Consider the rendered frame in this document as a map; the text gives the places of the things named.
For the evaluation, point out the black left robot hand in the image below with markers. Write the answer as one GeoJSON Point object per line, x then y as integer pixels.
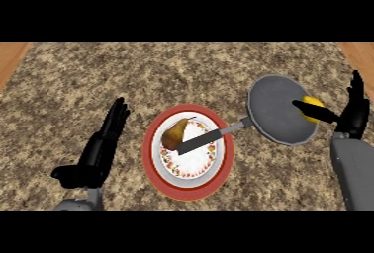
{"type": "Point", "coordinates": [99, 150]}

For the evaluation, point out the white floral plate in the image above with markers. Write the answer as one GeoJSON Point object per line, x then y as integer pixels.
{"type": "Point", "coordinates": [189, 154]}

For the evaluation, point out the brown pear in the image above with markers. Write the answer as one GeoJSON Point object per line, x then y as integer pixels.
{"type": "Point", "coordinates": [173, 133]}

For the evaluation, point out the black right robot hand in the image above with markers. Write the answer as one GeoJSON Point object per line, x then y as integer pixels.
{"type": "Point", "coordinates": [353, 112]}

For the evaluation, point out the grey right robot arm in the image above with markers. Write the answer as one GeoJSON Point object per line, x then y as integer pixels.
{"type": "Point", "coordinates": [352, 171]}

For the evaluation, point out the grey frying pan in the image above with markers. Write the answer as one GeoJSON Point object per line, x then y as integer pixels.
{"type": "Point", "coordinates": [279, 110]}

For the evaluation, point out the red round placemat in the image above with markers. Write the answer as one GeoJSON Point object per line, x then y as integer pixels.
{"type": "Point", "coordinates": [186, 152]}

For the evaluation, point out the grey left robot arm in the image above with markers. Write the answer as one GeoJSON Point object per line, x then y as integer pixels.
{"type": "Point", "coordinates": [81, 201]}

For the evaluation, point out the yellow lemon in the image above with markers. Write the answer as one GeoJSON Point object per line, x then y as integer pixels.
{"type": "Point", "coordinates": [312, 108]}

